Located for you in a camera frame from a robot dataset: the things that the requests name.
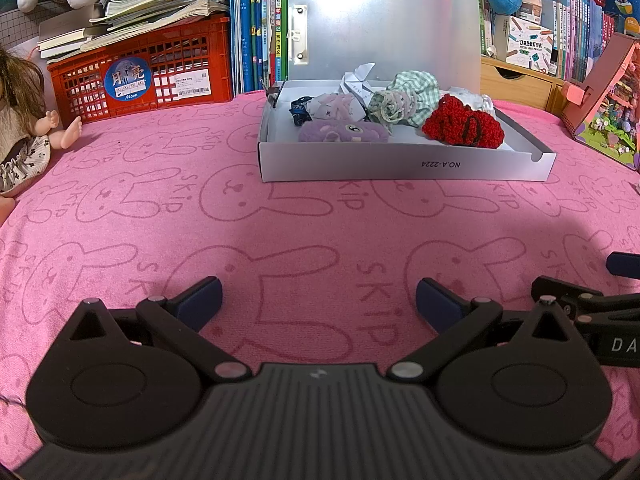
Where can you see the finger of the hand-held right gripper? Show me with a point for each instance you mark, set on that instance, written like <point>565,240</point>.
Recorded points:
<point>625,265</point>
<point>590,302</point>

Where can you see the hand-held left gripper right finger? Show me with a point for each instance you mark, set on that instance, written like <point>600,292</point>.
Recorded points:
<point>439,305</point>

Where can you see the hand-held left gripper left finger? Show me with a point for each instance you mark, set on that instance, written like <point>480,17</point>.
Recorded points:
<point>205,302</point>

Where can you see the red fuzzy knit piece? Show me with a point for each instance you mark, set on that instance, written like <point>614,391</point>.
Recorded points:
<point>445,125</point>

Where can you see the purple plush toy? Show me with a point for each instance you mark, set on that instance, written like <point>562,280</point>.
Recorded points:
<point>340,132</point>

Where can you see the cream lace scrunchie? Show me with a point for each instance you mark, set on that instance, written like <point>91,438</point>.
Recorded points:
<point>387,105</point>

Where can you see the green checked cloth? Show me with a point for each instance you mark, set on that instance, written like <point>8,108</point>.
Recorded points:
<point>420,92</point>

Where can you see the white paper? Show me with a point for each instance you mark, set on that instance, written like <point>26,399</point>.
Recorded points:
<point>357,80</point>

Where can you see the grey file box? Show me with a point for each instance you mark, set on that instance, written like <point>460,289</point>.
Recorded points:
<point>380,20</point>

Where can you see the pink rabbit-print blanket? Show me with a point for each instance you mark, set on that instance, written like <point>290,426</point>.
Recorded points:
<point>150,185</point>

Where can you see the pink cardboard dollhouse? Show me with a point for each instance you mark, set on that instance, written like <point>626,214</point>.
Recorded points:
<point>605,75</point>

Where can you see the wooden drawer organizer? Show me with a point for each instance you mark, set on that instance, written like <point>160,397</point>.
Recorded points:
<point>520,92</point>

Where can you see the black binder clip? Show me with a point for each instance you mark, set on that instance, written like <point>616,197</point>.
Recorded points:
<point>274,95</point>

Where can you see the long-haired doll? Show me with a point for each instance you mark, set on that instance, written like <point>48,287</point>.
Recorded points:
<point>20,160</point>

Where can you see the pencil-print white box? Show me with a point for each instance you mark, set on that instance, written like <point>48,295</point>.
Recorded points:
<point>530,42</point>

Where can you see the row of pastel-spined books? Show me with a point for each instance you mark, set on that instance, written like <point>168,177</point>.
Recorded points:
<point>580,25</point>

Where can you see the red plastic crate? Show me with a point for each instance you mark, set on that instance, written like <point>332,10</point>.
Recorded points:
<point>75,85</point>

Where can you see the row of colourful upright books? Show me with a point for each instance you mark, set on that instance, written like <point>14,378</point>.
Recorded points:
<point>495,35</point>

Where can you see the row of blue-spined books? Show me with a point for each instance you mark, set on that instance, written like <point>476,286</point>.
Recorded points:
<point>250,25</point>

